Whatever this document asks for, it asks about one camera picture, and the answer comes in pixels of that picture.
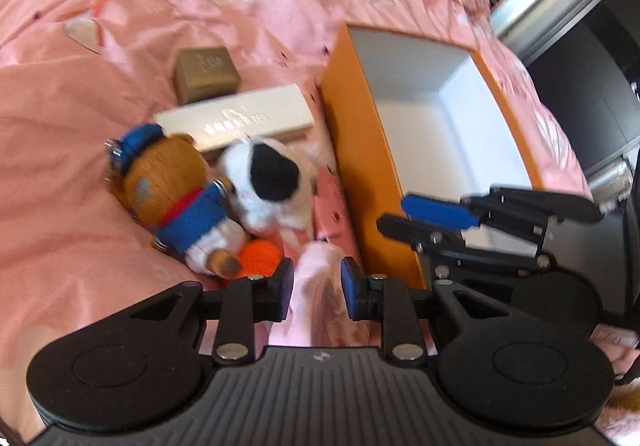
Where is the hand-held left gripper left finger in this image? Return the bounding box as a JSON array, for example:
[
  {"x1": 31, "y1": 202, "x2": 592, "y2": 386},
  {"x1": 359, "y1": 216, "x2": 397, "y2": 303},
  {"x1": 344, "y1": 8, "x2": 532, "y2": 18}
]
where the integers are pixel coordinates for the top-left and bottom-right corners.
[{"x1": 116, "y1": 257, "x2": 296, "y2": 363}]

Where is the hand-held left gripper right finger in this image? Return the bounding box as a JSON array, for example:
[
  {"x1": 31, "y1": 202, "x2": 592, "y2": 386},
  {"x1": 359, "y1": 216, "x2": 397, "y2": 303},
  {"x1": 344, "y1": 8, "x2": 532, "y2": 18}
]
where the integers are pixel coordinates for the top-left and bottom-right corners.
[{"x1": 340, "y1": 256, "x2": 518, "y2": 362}]

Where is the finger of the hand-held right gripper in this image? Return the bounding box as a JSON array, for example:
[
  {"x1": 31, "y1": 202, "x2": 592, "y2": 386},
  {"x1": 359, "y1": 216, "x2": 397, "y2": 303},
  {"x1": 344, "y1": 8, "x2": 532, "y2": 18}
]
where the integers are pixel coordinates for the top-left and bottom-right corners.
[
  {"x1": 376, "y1": 213, "x2": 557, "y2": 279},
  {"x1": 401, "y1": 185, "x2": 604, "y2": 248}
]

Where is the pink cloth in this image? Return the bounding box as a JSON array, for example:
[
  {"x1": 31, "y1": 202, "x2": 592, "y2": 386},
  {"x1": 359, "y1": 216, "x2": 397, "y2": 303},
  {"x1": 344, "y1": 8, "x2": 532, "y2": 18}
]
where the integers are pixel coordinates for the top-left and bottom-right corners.
[{"x1": 269, "y1": 230, "x2": 437, "y2": 348}]

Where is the orange cardboard box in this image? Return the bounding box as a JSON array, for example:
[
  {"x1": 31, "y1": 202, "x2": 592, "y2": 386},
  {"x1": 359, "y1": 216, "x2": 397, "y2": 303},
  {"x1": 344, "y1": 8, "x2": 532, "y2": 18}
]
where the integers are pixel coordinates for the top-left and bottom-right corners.
[{"x1": 320, "y1": 24, "x2": 546, "y2": 289}]

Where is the white long box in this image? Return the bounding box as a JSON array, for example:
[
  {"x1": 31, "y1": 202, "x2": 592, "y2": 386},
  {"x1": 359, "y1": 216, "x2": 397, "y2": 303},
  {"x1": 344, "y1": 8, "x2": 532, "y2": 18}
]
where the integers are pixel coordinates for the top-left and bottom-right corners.
[{"x1": 153, "y1": 84, "x2": 316, "y2": 153}]

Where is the gold square box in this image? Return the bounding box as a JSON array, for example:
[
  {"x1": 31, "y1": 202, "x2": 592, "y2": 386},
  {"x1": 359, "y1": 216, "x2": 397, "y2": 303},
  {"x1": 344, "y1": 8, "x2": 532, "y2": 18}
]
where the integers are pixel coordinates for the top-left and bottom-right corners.
[{"x1": 173, "y1": 45, "x2": 241, "y2": 105}]

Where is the orange crocheted ball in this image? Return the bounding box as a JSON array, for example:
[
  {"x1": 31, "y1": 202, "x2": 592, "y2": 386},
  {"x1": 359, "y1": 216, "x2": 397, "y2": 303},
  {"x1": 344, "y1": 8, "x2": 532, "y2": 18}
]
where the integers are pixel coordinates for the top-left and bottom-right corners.
[{"x1": 234, "y1": 238, "x2": 287, "y2": 280}]

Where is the pink small box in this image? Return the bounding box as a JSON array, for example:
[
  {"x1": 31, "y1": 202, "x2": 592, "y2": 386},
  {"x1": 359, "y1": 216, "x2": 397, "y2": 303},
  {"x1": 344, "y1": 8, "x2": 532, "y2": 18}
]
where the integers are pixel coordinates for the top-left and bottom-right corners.
[{"x1": 312, "y1": 166, "x2": 364, "y2": 268}]

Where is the white and black dog plush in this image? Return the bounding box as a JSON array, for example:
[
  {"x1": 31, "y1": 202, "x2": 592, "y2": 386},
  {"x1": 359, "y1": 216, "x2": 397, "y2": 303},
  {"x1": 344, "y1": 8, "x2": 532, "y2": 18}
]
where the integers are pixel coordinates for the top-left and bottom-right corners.
[{"x1": 215, "y1": 135, "x2": 322, "y2": 233}]

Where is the brown bear plush blue outfit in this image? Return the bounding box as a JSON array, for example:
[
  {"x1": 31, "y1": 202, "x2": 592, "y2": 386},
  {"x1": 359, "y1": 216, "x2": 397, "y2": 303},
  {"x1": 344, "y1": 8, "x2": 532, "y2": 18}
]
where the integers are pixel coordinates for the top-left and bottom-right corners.
[{"x1": 103, "y1": 123, "x2": 251, "y2": 278}]

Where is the dark cabinet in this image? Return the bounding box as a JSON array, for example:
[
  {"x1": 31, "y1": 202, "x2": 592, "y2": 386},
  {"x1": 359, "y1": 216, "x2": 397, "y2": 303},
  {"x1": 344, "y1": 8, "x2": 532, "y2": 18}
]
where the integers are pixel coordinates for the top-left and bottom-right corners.
[{"x1": 526, "y1": 14, "x2": 640, "y2": 173}]

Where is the pink printed blanket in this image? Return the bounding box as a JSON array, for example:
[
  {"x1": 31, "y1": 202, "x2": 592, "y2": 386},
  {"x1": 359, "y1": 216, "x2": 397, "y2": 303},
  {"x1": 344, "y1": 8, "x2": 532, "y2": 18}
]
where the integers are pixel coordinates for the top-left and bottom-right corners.
[{"x1": 0, "y1": 0, "x2": 597, "y2": 446}]

